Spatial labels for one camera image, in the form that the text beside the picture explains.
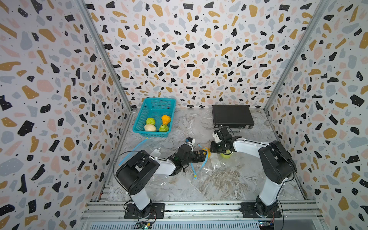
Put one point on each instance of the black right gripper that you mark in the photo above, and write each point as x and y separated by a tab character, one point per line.
212	149

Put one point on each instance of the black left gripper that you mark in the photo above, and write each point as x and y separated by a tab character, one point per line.
201	158

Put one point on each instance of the green fruit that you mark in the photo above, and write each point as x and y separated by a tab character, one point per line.
226	156

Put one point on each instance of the clear zip-top bag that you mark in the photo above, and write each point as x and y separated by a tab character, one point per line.
138	149
214	171

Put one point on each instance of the orange fruit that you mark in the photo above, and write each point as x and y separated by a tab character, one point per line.
166	120
208	152

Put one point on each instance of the beige fruit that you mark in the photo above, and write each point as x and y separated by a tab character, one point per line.
150	128

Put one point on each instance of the green pear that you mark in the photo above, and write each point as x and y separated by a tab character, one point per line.
163	128
150	121

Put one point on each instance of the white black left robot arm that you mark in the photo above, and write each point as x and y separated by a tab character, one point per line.
137	171

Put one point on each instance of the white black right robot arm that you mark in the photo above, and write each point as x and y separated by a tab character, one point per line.
277	163

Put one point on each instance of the black ribbed carrying case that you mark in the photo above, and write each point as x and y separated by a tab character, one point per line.
232	116

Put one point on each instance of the teal plastic basket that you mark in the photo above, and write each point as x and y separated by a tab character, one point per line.
155	108

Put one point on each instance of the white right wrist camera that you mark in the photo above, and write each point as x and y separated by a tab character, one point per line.
220	135

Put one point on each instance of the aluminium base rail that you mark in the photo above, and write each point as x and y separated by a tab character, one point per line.
201	215

